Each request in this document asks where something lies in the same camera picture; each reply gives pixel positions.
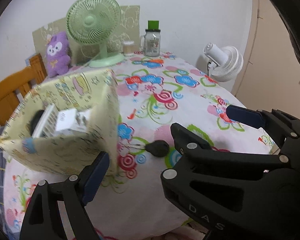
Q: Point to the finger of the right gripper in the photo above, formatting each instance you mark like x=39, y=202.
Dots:
x=198, y=156
x=282, y=127

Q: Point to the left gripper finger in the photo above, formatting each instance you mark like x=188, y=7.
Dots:
x=42, y=219

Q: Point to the white 45W charger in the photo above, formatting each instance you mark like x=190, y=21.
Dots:
x=73, y=120

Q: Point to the yellow fabric storage box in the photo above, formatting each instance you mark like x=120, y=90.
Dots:
x=69, y=152

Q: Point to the black key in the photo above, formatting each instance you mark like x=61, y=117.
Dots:
x=158, y=148

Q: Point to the floral tablecloth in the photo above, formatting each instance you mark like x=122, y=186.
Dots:
x=130, y=204

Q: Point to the white standing fan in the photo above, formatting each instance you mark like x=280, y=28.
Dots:
x=224, y=63

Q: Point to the white remote control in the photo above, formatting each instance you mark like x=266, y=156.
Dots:
x=46, y=125

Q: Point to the glass jar green lid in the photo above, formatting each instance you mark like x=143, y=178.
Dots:
x=150, y=42

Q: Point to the cotton swab container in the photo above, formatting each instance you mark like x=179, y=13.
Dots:
x=128, y=48

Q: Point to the wooden chair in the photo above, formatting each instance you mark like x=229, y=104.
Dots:
x=20, y=82

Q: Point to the beige cartoon board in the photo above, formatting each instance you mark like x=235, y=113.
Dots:
x=128, y=29

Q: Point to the purple plush toy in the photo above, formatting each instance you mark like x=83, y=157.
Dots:
x=57, y=55

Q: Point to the green desk fan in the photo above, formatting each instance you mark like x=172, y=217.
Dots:
x=90, y=23

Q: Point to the orange handled scissors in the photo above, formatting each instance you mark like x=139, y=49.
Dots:
x=152, y=61

